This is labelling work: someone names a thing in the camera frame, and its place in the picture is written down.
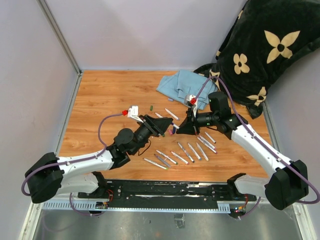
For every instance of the black floral blanket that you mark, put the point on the black floral blanket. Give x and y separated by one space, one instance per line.
267 37

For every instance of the light blue cap marker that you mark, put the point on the light blue cap marker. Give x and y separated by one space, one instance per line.
194 152

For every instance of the grey blue cap marker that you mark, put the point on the grey blue cap marker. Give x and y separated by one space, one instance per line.
172 114

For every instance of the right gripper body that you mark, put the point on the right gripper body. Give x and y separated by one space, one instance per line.
201 119

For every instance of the light blue cloth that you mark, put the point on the light blue cloth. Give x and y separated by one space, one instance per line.
184 83

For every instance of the pink marker pen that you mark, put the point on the pink marker pen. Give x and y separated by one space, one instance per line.
207 142

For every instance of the dark blue cap marker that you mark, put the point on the dark blue cap marker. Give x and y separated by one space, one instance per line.
185 151

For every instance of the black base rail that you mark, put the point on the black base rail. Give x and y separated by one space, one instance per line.
165 195

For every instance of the magenta cap marker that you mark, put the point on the magenta cap marker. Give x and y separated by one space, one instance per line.
207 145

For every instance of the red pink cap marker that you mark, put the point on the red pink cap marker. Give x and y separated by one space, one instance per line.
179 157

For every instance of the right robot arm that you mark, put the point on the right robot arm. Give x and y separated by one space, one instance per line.
285 183

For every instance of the light green marker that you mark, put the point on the light green marker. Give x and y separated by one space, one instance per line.
155 164

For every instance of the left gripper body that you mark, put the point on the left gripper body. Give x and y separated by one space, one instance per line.
150 126

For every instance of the white slim marker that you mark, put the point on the white slim marker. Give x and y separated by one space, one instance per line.
202 152

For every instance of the lavender marker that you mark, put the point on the lavender marker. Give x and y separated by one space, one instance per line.
162 160

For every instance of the aluminium corner post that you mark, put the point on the aluminium corner post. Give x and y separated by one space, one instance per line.
44 6

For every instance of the black marker pen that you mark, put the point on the black marker pen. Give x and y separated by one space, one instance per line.
210 137

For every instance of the green cap marker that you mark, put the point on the green cap marker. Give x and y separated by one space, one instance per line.
167 157

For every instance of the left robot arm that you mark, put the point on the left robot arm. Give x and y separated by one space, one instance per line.
52 175

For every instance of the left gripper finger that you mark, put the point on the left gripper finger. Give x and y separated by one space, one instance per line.
161 128
154 121

